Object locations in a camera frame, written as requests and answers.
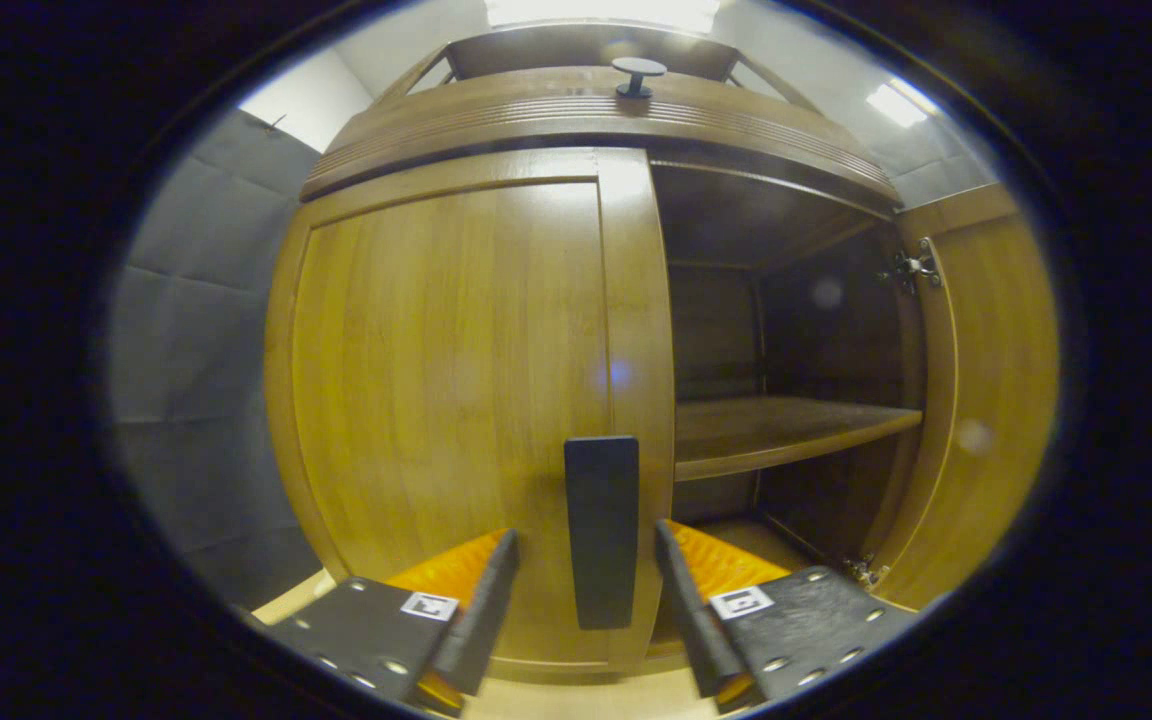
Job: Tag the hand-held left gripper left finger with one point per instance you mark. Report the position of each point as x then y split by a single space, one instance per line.
481 620

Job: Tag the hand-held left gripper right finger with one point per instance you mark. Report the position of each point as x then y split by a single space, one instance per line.
691 620

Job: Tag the wooden shoe cabinet door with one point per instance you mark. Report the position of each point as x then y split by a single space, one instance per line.
996 380
436 380

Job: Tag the wooden double-door shoe cabinet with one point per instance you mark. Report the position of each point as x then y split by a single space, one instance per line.
716 330

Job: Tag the metal door hinge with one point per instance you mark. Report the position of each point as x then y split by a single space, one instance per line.
866 572
914 268

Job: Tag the wooden inner cabinet shelf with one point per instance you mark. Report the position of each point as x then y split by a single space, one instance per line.
776 430

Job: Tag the wooden cabinet drawer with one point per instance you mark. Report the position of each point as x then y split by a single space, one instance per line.
576 120

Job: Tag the black backdrop cloth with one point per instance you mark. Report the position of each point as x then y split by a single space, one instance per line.
196 350

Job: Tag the black round drawer knob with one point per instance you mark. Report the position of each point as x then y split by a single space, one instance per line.
638 72

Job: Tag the small ceiling light panel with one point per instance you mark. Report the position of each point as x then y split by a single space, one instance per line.
898 102

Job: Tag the large ceiling light panel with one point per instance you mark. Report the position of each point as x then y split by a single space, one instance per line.
601 14

